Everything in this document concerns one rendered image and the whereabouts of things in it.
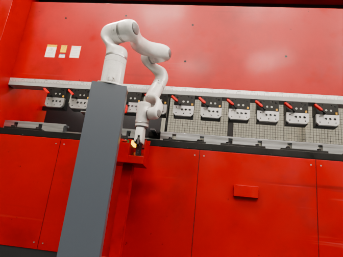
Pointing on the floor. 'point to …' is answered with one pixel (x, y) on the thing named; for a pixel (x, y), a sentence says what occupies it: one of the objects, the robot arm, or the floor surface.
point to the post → (230, 129)
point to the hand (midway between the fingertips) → (138, 152)
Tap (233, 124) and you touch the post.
